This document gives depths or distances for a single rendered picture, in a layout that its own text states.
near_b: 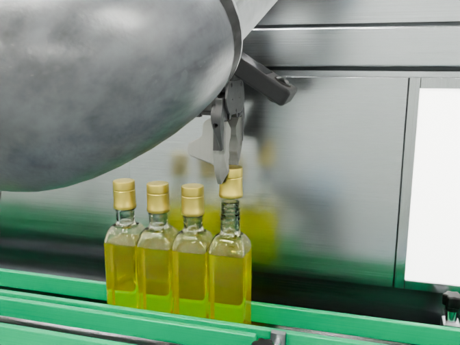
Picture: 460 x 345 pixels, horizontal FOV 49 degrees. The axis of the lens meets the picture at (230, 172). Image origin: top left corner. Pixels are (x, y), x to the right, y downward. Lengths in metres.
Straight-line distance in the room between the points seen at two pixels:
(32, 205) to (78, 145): 0.87
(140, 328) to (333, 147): 0.41
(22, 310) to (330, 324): 0.49
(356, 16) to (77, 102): 0.66
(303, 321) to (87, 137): 0.64
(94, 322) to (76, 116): 0.64
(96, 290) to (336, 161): 0.47
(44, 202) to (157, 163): 0.28
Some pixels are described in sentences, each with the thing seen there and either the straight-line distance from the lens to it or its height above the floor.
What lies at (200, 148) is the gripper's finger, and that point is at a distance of 0.72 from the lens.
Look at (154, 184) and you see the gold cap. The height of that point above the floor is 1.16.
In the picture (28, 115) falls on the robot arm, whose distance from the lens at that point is 0.23.
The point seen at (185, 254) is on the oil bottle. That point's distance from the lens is 0.77.
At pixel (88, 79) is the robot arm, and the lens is 0.23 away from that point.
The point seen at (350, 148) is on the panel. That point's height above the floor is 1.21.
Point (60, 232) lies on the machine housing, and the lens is 1.09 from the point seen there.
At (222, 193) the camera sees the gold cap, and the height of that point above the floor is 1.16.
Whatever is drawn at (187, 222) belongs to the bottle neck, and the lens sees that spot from 0.77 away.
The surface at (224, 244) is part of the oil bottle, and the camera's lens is 0.75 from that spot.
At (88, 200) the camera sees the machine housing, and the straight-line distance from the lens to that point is 1.04.
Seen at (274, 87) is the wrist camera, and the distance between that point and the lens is 0.69.
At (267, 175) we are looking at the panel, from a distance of 0.86.
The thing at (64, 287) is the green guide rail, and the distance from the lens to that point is 0.98.
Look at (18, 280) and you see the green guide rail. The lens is 1.03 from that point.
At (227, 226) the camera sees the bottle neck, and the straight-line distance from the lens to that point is 0.75.
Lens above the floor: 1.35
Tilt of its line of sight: 13 degrees down
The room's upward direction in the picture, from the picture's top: straight up
